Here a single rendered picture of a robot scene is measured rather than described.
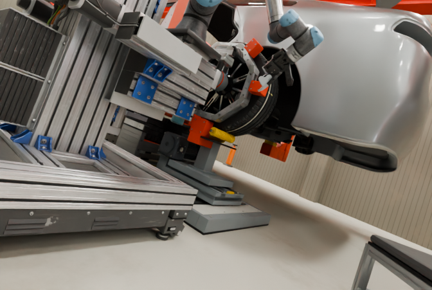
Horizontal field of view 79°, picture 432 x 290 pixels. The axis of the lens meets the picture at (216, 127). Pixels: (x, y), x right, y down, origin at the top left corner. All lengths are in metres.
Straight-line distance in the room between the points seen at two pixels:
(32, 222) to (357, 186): 5.28
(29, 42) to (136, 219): 0.70
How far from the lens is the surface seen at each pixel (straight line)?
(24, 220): 0.83
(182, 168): 1.83
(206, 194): 1.65
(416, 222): 5.57
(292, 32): 1.20
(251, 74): 1.65
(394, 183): 5.58
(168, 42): 0.88
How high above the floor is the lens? 0.45
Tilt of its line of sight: 3 degrees up
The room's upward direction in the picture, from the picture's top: 20 degrees clockwise
